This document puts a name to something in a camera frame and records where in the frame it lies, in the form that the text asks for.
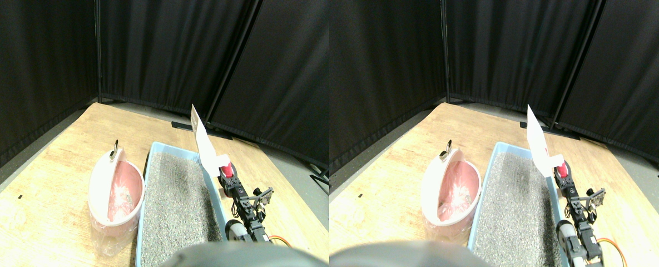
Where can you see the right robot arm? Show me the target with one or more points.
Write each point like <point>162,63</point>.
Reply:
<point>248,219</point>
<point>579,233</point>

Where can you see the white bin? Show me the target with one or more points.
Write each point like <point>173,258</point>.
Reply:
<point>102,189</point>
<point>435,189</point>

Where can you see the blue litter tray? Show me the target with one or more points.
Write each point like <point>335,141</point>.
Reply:
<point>507,217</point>
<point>173,217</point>

